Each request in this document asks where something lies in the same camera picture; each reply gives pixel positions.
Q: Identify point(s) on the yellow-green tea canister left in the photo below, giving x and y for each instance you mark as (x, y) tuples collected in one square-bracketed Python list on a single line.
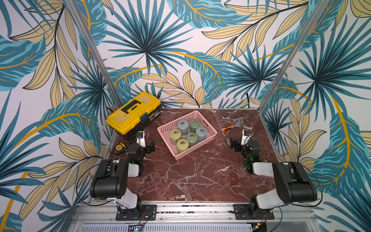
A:
[(175, 135)]

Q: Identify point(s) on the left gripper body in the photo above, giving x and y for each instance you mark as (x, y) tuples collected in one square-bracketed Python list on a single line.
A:
[(143, 152)]

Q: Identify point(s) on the orange adjustable wrench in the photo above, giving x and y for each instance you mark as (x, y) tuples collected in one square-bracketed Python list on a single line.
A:
[(236, 125)]

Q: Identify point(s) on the yellow black toolbox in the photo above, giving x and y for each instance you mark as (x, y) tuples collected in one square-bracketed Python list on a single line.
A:
[(135, 116)]

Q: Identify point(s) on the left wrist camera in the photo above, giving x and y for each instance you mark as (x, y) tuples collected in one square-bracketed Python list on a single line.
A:
[(141, 139)]

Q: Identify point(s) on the pink plastic basket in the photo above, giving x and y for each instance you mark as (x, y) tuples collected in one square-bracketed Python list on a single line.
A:
[(165, 129)]

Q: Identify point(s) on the green tea canister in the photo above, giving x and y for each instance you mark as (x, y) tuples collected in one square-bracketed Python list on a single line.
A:
[(192, 139), (194, 124)]

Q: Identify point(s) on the aluminium front rail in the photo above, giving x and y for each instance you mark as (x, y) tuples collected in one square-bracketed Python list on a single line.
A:
[(193, 217)]

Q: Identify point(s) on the yellow black tape measure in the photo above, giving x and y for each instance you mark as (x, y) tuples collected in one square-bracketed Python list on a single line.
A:
[(118, 149)]

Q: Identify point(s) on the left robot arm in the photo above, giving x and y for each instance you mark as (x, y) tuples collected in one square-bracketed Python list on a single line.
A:
[(111, 179)]

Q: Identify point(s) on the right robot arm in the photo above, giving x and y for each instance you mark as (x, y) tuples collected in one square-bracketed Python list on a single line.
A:
[(292, 183)]

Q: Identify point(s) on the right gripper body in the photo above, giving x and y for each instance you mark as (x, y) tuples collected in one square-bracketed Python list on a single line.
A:
[(237, 145)]

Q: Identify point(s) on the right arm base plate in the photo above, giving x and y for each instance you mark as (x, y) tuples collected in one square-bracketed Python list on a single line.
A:
[(247, 212)]

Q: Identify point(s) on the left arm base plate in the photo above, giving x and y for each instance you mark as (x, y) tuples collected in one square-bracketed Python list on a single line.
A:
[(145, 212)]

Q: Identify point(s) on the yellow-green tea canister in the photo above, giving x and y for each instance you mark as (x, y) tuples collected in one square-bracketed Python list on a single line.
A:
[(175, 135), (182, 145)]

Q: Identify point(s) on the blue-grey tea canister back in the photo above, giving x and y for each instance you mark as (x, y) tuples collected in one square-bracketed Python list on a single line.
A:
[(183, 126)]

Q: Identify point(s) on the yellow-green tea canister front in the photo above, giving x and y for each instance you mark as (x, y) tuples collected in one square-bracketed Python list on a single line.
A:
[(182, 145)]

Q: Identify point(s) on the blue-grey tea canister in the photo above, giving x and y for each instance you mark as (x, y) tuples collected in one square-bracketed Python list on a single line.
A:
[(183, 126), (202, 133)]

